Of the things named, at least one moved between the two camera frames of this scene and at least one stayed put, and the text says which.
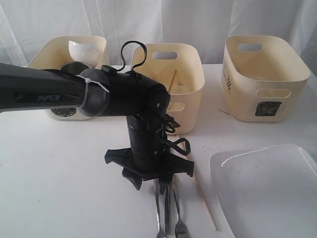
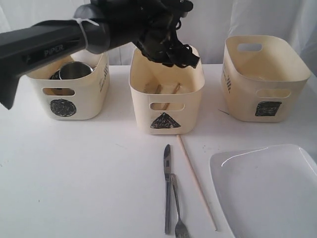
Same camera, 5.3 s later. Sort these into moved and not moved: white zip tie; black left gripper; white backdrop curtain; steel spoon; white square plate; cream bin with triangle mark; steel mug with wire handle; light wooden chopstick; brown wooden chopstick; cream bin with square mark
Moved: light wooden chopstick; black left gripper; brown wooden chopstick; white zip tie; steel spoon
Not moved: cream bin with square mark; steel mug with wire handle; cream bin with triangle mark; white square plate; white backdrop curtain
